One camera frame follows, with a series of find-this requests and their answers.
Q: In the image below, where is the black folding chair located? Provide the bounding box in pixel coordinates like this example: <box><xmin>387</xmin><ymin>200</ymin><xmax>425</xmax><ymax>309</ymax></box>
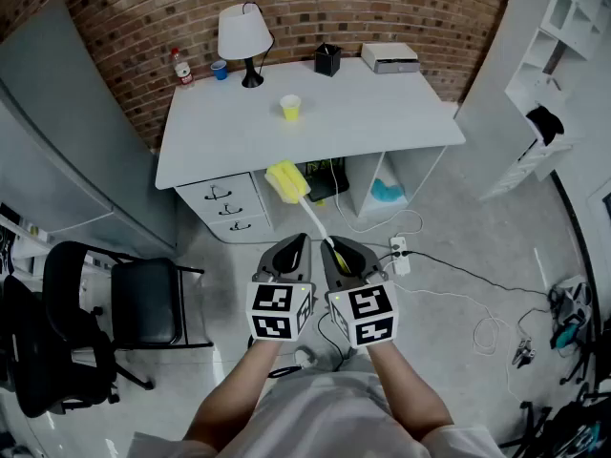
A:
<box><xmin>43</xmin><ymin>239</ymin><xmax>215</xmax><ymax>352</ymax></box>

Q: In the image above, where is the black square pen holder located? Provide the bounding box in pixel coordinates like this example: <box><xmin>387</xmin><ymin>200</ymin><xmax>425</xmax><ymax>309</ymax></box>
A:
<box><xmin>313</xmin><ymin>42</ymin><xmax>343</xmax><ymax>77</ymax></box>

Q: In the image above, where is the black floor cable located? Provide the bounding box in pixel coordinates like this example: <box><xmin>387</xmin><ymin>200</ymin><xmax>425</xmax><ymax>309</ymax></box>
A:
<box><xmin>376</xmin><ymin>249</ymin><xmax>553</xmax><ymax>300</ymax></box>

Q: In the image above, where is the grey cabinet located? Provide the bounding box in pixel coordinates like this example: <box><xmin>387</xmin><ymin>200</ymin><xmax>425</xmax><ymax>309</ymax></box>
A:
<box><xmin>0</xmin><ymin>0</ymin><xmax>178</xmax><ymax>257</ymax></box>

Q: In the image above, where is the heap of black equipment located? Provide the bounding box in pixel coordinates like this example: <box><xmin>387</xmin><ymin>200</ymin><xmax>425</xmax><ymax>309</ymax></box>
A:
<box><xmin>498</xmin><ymin>274</ymin><xmax>611</xmax><ymax>458</ymax></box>

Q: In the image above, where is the white cable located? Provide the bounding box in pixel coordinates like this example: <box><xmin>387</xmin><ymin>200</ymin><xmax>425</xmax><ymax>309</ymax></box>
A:
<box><xmin>381</xmin><ymin>260</ymin><xmax>526</xmax><ymax>403</ymax></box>
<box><xmin>328</xmin><ymin>159</ymin><xmax>425</xmax><ymax>238</ymax></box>

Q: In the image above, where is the yellow sponge brush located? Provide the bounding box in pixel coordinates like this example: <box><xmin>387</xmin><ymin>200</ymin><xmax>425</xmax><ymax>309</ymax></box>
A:
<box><xmin>264</xmin><ymin>159</ymin><xmax>354</xmax><ymax>276</ymax></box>

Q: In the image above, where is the person's right forearm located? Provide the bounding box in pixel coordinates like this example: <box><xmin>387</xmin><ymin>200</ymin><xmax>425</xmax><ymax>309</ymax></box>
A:
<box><xmin>367</xmin><ymin>341</ymin><xmax>454</xmax><ymax>443</ymax></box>

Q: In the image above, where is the black cap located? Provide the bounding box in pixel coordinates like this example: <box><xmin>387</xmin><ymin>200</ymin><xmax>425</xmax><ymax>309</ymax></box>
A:
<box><xmin>525</xmin><ymin>105</ymin><xmax>565</xmax><ymax>146</ymax></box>

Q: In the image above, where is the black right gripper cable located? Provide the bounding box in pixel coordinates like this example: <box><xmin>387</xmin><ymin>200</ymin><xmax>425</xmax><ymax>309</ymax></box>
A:
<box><xmin>316</xmin><ymin>311</ymin><xmax>354</xmax><ymax>372</ymax></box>

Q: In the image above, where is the white flat box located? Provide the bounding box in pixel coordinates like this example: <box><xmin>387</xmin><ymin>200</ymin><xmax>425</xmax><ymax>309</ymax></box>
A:
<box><xmin>360</xmin><ymin>41</ymin><xmax>421</xmax><ymax>74</ymax></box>

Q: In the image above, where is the clear bottle with red label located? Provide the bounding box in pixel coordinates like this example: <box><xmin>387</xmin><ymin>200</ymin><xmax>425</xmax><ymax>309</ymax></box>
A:
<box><xmin>170</xmin><ymin>48</ymin><xmax>196</xmax><ymax>90</ymax></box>

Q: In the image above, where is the blue cloth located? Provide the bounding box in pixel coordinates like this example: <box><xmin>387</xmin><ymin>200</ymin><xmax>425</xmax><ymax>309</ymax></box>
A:
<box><xmin>370</xmin><ymin>177</ymin><xmax>407</xmax><ymax>204</ymax></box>

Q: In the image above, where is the white power strip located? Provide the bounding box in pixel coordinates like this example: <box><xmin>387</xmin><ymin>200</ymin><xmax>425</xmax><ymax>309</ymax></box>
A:
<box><xmin>390</xmin><ymin>236</ymin><xmax>411</xmax><ymax>276</ymax></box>

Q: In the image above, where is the yellow paper cup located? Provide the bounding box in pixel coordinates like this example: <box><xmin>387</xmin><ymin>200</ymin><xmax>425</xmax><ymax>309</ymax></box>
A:
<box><xmin>279</xmin><ymin>94</ymin><xmax>302</xmax><ymax>122</ymax></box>

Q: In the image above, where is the white desk drawer unit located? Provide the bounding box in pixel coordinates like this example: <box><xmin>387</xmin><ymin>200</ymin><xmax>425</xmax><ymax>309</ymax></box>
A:
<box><xmin>175</xmin><ymin>172</ymin><xmax>276</xmax><ymax>243</ymax></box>

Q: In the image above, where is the person's left forearm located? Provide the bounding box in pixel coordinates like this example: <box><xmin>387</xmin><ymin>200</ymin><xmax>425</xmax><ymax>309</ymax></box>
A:
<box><xmin>183</xmin><ymin>339</ymin><xmax>287</xmax><ymax>443</ymax></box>

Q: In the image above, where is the black bag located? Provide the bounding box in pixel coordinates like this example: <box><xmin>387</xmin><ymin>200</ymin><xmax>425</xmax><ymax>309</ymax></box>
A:
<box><xmin>304</xmin><ymin>157</ymin><xmax>350</xmax><ymax>203</ymax></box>

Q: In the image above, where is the person's left shoe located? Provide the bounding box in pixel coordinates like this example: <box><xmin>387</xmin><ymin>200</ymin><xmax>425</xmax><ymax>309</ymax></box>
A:
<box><xmin>292</xmin><ymin>345</ymin><xmax>320</xmax><ymax>367</ymax></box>

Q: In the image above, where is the black lamp cable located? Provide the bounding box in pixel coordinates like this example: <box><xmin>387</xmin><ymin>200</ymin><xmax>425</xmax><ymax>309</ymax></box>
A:
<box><xmin>242</xmin><ymin>0</ymin><xmax>277</xmax><ymax>83</ymax></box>

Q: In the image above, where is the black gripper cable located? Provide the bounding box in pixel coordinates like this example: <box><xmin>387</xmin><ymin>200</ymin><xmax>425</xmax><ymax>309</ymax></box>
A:
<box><xmin>316</xmin><ymin>311</ymin><xmax>354</xmax><ymax>372</ymax></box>
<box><xmin>246</xmin><ymin>336</ymin><xmax>300</xmax><ymax>380</ymax></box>

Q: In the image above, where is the person's white shirt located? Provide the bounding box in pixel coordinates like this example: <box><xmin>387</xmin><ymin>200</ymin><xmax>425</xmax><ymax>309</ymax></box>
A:
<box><xmin>128</xmin><ymin>367</ymin><xmax>507</xmax><ymax>458</ymax></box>

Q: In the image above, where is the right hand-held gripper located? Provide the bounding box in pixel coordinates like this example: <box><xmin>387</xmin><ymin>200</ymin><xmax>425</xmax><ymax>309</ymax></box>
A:
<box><xmin>319</xmin><ymin>235</ymin><xmax>400</xmax><ymax>349</ymax></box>

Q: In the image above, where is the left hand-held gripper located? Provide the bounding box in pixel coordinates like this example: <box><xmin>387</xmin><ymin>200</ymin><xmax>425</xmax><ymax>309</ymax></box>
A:
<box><xmin>245</xmin><ymin>233</ymin><xmax>316</xmax><ymax>343</ymax></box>

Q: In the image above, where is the white shelf unit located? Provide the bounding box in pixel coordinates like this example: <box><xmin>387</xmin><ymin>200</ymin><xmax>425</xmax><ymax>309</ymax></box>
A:
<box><xmin>478</xmin><ymin>0</ymin><xmax>611</xmax><ymax>202</ymax></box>

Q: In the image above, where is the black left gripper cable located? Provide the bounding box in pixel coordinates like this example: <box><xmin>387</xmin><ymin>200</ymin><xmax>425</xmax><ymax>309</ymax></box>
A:
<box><xmin>246</xmin><ymin>336</ymin><xmax>300</xmax><ymax>380</ymax></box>

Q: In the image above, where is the white shade table lamp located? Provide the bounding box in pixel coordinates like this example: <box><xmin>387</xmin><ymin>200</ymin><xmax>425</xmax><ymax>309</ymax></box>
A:
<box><xmin>217</xmin><ymin>1</ymin><xmax>276</xmax><ymax>89</ymax></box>

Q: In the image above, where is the black office chair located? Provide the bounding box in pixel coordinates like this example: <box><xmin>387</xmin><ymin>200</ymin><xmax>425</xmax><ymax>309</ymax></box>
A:
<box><xmin>0</xmin><ymin>274</ymin><xmax>157</xmax><ymax>419</ymax></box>

